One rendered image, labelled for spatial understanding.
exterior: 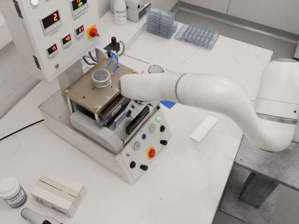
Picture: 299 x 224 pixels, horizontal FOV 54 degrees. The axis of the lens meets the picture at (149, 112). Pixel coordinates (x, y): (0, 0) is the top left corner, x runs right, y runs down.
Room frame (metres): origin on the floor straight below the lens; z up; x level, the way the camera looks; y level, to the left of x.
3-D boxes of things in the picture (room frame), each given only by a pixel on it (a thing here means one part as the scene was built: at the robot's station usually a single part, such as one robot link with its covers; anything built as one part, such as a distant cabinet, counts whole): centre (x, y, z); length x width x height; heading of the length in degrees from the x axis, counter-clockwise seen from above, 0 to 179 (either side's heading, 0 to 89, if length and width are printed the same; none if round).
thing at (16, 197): (0.47, 0.55, 0.82); 0.09 x 0.09 x 0.15
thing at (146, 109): (0.75, 0.05, 0.99); 0.15 x 0.02 x 0.04; 148
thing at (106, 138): (0.70, 0.22, 0.96); 0.25 x 0.05 x 0.07; 58
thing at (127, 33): (1.59, 0.29, 0.77); 0.84 x 0.30 x 0.04; 155
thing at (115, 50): (1.11, 0.19, 1.05); 0.15 x 0.05 x 0.15; 148
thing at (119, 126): (0.83, 0.16, 0.97); 0.30 x 0.22 x 0.08; 58
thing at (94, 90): (0.89, 0.22, 1.08); 0.31 x 0.24 x 0.13; 148
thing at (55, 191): (0.50, 0.36, 0.80); 0.19 x 0.13 x 0.09; 65
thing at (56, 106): (0.87, 0.23, 0.93); 0.46 x 0.35 x 0.01; 58
